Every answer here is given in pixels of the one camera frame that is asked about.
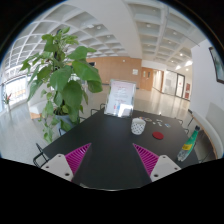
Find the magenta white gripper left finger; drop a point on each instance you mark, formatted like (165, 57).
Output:
(66, 166)

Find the grey plant pot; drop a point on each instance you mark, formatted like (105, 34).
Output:
(64, 122)

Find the red round coaster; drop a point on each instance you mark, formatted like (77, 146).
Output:
(158, 135)

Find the white bench seat right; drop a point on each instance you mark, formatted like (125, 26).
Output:
(213, 125)

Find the framed wall picture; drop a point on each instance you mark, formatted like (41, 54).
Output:
(219, 69)

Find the green plastic water bottle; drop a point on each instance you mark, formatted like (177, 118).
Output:
(188, 146)

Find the white patterned ceramic cup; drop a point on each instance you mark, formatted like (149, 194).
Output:
(138, 126)

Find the clear acrylic sign stand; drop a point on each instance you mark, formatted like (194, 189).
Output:
(120, 100)

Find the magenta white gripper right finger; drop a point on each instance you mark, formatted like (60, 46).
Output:
(157, 167)

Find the large green leafy plant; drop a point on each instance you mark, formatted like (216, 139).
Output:
(62, 66)

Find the small cards on table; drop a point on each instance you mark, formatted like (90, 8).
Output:
(156, 121)

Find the black wire chair left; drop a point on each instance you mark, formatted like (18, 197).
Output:
(40, 159)

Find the small red flower plant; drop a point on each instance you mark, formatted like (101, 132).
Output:
(6, 99)

